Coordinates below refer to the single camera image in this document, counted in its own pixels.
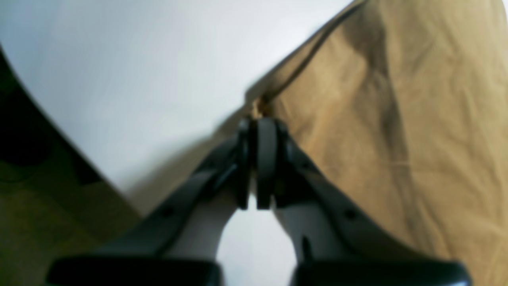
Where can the brown t-shirt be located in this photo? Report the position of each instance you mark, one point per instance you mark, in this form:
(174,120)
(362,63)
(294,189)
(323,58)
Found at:
(402,105)

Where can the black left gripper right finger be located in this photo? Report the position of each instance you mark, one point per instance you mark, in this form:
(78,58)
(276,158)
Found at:
(336,243)

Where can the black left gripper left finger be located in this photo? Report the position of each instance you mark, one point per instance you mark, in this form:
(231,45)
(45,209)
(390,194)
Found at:
(176,245)

